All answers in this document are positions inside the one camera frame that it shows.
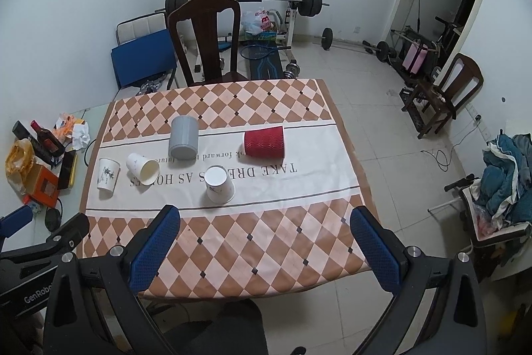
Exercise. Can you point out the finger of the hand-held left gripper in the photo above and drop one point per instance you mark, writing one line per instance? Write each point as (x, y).
(68, 232)
(14, 222)

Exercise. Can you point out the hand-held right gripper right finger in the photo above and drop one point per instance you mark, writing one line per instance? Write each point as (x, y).
(379, 255)

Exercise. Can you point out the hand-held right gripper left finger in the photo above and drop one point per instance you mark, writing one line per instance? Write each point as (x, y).
(154, 251)

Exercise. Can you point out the white cup with plant print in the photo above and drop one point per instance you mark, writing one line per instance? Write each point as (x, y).
(108, 177)
(219, 185)

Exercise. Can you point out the plain white paper cup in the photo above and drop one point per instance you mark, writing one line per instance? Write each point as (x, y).
(141, 168)

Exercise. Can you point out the grey cup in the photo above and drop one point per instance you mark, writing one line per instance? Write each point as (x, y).
(183, 136)

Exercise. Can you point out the red ribbed paper cup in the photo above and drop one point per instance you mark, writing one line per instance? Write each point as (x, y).
(264, 142)

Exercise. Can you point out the round black object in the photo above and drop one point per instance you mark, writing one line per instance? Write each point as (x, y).
(53, 220)

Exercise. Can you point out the orange box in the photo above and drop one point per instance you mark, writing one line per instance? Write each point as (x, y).
(41, 184)

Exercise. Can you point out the yellow plastic bag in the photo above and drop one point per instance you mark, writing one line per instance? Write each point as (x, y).
(18, 163)

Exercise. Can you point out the flat black box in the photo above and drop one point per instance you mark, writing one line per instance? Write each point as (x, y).
(66, 170)

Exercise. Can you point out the dark bottle with red cap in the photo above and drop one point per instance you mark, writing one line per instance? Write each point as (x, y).
(48, 138)

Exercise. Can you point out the crumpled white tissue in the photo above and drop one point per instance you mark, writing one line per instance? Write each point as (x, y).
(81, 136)

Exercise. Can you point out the black framed seat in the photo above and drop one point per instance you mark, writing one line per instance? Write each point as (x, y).
(482, 232)

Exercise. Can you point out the orange snack packet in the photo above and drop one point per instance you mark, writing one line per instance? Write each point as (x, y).
(66, 126)

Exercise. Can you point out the checked brown tablecloth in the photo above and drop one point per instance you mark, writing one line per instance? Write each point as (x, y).
(270, 222)

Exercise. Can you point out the pile of clothes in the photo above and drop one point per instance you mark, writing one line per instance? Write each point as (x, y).
(505, 172)

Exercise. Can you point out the chrome dumbbell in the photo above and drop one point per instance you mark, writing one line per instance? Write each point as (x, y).
(293, 71)
(150, 84)

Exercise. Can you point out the dark wooden chair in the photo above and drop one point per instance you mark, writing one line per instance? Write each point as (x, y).
(455, 86)
(206, 34)

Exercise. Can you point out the blue folding chair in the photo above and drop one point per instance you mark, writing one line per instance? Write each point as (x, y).
(141, 57)

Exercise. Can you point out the pink bag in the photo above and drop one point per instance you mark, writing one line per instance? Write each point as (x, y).
(415, 57)

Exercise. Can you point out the black blue bench pad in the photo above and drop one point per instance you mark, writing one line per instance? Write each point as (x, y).
(266, 68)

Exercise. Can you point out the white padded chair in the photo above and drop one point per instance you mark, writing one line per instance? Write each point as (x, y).
(139, 28)

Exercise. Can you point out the small black barbell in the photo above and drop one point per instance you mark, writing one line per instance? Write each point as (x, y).
(327, 38)

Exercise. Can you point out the blue racket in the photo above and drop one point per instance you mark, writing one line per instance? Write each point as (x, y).
(257, 53)

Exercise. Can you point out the fitness machine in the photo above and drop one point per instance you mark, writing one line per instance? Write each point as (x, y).
(447, 32)

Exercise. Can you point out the white plastic bag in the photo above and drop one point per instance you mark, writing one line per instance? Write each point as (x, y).
(257, 22)

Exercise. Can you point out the white weight bench rack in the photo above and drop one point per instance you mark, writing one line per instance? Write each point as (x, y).
(294, 18)

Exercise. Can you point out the long barbell with black plates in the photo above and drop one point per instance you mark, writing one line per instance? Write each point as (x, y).
(309, 1)

